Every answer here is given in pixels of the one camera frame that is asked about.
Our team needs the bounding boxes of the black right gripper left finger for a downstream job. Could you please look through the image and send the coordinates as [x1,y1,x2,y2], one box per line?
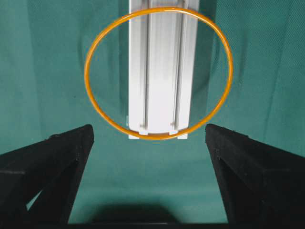
[0,124,94,224]

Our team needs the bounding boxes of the aluminium extrusion rail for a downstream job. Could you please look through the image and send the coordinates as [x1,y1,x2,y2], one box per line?
[128,12,198,135]

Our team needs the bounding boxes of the orange rubber band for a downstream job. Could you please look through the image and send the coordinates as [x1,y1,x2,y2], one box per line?
[83,7,234,141]

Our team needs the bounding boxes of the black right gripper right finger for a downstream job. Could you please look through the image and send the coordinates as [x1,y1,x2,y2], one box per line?
[205,124,305,224]

